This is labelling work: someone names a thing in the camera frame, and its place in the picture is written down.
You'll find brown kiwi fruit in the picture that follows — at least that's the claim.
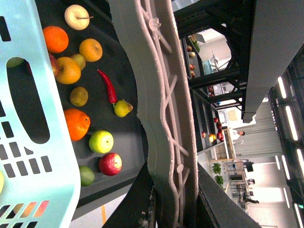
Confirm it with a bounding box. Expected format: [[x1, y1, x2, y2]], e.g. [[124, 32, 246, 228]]
[[70, 86, 88, 107]]

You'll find small orange top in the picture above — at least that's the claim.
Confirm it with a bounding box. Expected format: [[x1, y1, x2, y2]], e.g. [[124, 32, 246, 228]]
[[43, 26, 69, 53]]

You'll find pale apple with long stem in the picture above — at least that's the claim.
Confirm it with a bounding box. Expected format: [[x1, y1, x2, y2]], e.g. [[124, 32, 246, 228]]
[[64, 4, 93, 30]]

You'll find red apple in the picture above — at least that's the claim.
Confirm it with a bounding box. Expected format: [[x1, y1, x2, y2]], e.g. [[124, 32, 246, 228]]
[[98, 152, 122, 176]]

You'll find yellow green pear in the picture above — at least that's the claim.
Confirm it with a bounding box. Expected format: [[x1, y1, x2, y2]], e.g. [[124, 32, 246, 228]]
[[114, 100, 133, 117]]

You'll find light blue shopping basket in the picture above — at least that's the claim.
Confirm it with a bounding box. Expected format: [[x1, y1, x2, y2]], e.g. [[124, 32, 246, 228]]
[[0, 0, 80, 228]]

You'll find green apple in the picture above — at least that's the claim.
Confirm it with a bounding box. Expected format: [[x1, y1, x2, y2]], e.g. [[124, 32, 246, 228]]
[[89, 130, 114, 153]]

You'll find yellow orange apple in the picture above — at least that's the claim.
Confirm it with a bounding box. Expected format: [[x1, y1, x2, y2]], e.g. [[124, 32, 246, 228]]
[[55, 57, 81, 85]]

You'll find red chili pepper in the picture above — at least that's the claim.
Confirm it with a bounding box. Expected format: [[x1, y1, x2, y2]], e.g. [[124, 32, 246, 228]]
[[97, 69, 117, 105]]

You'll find grey basket handle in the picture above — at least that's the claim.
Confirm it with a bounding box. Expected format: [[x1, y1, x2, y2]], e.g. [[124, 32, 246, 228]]
[[109, 0, 199, 228]]

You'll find green lime on tray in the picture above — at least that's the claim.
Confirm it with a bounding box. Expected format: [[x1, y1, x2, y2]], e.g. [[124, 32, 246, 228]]
[[79, 166, 95, 186]]

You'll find person in white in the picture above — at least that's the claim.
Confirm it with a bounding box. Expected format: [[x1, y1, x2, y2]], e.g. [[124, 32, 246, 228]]
[[229, 129, 245, 144]]

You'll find yellow orange round pear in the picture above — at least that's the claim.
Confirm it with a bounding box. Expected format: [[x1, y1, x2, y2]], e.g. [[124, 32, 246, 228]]
[[79, 38, 103, 62]]

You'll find yellow lemon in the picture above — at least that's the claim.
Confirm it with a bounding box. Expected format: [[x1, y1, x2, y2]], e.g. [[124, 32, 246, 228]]
[[0, 172, 5, 193]]

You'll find large orange on tray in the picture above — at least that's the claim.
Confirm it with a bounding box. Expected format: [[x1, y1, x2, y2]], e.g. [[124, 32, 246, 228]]
[[64, 108, 91, 141]]

